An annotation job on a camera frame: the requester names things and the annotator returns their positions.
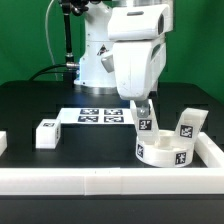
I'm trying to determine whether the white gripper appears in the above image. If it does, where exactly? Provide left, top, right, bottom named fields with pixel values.
left=101, top=35, right=166, bottom=118

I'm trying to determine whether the black camera stand pole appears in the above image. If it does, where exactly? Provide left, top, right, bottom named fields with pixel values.
left=60, top=0, right=75, bottom=85

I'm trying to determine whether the white sheet with tags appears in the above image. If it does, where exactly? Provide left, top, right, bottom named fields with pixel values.
left=57, top=108, right=133, bottom=125

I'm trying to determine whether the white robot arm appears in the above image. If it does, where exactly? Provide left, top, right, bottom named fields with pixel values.
left=75, top=0, right=174, bottom=118

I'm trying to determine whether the black cable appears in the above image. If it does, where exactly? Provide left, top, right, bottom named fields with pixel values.
left=29, top=64, right=69, bottom=82

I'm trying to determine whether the white front fence wall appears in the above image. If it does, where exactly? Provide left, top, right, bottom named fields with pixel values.
left=0, top=168, right=224, bottom=195

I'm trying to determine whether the white left fence wall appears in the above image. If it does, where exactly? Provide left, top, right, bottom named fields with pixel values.
left=0, top=131, right=7, bottom=156

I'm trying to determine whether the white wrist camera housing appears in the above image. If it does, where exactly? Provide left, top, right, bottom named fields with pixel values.
left=108, top=4, right=173, bottom=41

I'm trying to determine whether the white round stool seat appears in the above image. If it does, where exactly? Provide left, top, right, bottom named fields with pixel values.
left=135, top=130, right=194, bottom=168

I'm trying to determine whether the white cable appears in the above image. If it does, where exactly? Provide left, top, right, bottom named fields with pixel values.
left=44, top=0, right=59, bottom=81

